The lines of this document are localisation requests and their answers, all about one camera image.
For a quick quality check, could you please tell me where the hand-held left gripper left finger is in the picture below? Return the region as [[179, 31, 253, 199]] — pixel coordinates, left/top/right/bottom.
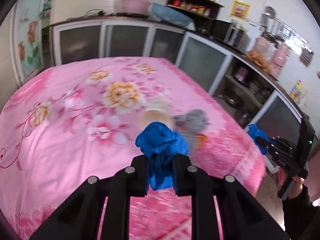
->
[[29, 155, 151, 240]]

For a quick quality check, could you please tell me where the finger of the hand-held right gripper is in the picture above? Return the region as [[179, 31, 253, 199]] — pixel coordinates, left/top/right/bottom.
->
[[264, 146, 280, 157], [255, 136, 277, 148]]

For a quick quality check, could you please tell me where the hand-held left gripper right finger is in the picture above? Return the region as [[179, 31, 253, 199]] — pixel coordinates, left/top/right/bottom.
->
[[173, 154, 291, 240]]

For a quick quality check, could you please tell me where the blue plastic sheet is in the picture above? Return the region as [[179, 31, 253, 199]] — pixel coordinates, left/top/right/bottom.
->
[[135, 122, 189, 191], [247, 124, 272, 155]]

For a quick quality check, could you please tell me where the person's right forearm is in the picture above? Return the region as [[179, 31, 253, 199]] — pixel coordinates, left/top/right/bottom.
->
[[282, 184, 320, 240]]

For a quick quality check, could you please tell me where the person's right hand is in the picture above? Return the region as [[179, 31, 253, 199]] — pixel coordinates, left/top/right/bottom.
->
[[277, 167, 305, 201]]

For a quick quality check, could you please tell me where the steel pot in cabinet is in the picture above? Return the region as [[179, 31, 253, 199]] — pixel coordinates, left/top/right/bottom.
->
[[239, 110, 253, 128]]

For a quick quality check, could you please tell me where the colourful printed packet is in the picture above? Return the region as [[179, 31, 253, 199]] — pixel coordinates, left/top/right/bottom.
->
[[290, 80, 304, 101]]

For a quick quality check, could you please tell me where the grey crumpled wrapper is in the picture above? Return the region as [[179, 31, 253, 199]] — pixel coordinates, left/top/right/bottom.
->
[[173, 109, 212, 153]]

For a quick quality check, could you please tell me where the beige paper cup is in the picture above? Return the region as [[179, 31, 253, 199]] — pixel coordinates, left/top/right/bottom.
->
[[137, 99, 175, 132]]

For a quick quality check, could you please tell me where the small appliance in cabinet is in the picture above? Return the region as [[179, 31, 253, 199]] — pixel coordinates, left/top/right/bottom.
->
[[234, 66, 249, 83]]

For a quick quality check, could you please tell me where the pink floral blanket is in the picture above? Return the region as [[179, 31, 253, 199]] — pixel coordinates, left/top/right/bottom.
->
[[0, 56, 266, 240]]

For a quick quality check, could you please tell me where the pink thermos jug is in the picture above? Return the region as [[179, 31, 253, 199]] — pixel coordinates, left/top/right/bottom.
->
[[271, 42, 290, 78]]

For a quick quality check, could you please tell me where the black chopstick holder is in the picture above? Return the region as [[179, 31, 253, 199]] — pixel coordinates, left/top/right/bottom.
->
[[299, 44, 314, 67]]

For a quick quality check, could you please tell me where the plastic bag of oranges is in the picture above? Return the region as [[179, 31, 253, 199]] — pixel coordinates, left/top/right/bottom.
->
[[246, 36, 277, 73]]

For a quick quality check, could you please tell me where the silver microwave oven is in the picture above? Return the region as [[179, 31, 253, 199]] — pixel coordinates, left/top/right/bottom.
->
[[210, 19, 247, 48]]

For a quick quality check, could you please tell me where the rack of hanging kitchen utensils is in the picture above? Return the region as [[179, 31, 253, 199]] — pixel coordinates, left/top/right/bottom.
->
[[261, 6, 300, 45]]

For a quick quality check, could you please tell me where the kitchen counter cabinet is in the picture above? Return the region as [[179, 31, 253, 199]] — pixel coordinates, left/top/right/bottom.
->
[[49, 16, 313, 155]]

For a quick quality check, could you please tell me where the dark wooden spice shelf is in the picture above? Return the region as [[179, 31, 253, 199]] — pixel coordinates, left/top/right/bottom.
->
[[166, 0, 224, 20]]

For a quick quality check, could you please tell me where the row of red sauce bottles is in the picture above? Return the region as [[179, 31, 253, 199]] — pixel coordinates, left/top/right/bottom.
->
[[172, 0, 212, 15]]

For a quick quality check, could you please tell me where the blue plastic basket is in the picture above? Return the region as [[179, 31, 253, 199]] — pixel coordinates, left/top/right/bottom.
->
[[147, 3, 195, 29]]

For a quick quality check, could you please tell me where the black induction cooker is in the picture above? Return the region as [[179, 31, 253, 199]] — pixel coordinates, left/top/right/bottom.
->
[[116, 12, 150, 19]]

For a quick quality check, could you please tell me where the pink pot with lid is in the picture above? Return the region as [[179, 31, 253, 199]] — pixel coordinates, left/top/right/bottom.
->
[[114, 0, 152, 14]]

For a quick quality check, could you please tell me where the flower print glass door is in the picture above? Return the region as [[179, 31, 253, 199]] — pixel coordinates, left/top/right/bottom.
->
[[12, 0, 52, 80]]

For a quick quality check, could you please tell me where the yellow wall poster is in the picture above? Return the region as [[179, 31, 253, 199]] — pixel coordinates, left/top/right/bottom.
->
[[229, 0, 250, 18]]

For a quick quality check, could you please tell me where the black power cable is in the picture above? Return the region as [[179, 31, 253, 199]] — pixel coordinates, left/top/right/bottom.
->
[[86, 8, 118, 17]]

